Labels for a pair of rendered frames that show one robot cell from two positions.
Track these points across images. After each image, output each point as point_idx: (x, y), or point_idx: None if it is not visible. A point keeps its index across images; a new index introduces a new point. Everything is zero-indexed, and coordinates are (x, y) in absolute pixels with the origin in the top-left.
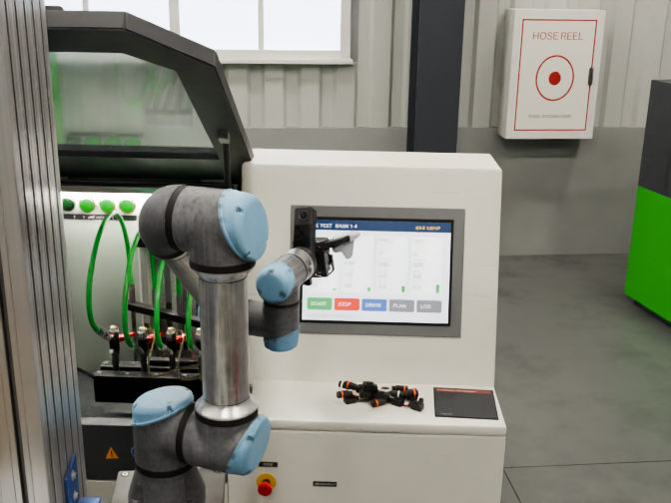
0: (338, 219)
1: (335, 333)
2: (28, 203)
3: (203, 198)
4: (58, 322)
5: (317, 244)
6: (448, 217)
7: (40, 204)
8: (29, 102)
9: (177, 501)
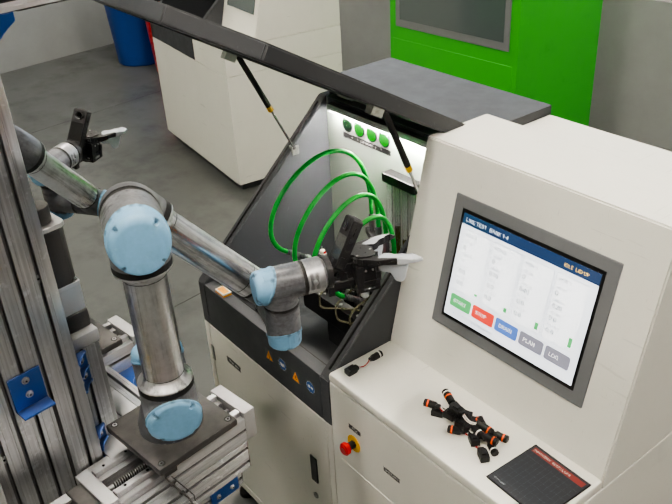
0: (494, 223)
1: (467, 339)
2: None
3: (112, 206)
4: (4, 273)
5: (354, 257)
6: (602, 266)
7: None
8: None
9: None
